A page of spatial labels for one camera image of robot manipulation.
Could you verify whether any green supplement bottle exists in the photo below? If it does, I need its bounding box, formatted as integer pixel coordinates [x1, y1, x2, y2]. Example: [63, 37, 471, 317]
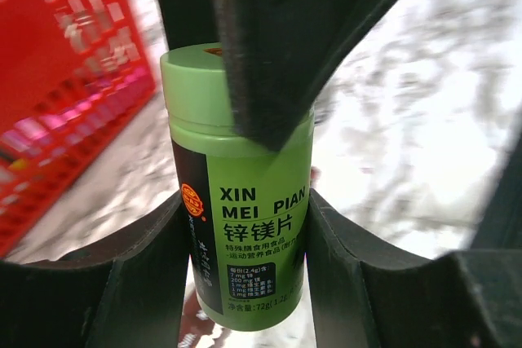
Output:
[160, 43, 314, 332]

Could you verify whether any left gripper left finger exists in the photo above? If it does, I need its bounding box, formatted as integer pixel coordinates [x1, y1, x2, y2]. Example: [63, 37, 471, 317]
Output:
[1, 193, 188, 347]

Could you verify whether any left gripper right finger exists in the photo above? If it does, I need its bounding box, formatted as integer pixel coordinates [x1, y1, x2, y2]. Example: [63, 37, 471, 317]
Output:
[307, 192, 521, 347]

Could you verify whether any red plastic shopping basket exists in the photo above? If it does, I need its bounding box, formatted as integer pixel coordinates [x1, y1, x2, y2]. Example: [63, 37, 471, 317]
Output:
[1, 0, 156, 254]

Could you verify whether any brown weekly pill organizer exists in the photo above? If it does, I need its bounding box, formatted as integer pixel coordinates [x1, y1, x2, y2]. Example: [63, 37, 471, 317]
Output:
[177, 272, 230, 348]

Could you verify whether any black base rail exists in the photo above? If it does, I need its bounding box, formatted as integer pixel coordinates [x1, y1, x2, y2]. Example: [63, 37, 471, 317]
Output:
[470, 112, 521, 250]

